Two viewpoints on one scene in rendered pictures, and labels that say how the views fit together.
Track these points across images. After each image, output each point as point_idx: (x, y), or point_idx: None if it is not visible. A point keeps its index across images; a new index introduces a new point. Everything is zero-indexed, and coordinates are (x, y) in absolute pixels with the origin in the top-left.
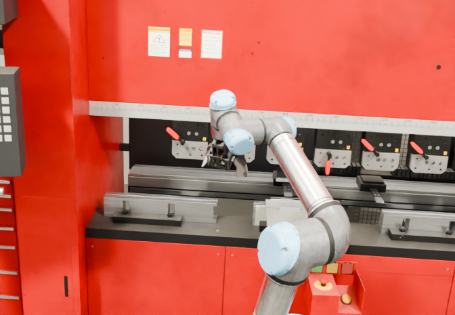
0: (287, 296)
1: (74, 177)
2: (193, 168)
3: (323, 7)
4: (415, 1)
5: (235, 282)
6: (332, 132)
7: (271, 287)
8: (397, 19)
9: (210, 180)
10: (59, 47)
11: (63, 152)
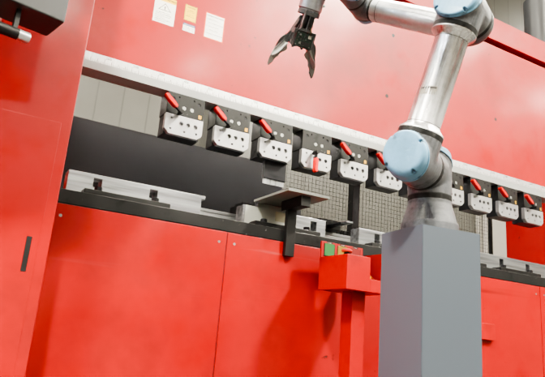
0: (462, 54)
1: (75, 96)
2: None
3: None
4: (366, 40)
5: (235, 282)
6: (315, 134)
7: (451, 42)
8: (356, 50)
9: None
10: None
11: (69, 63)
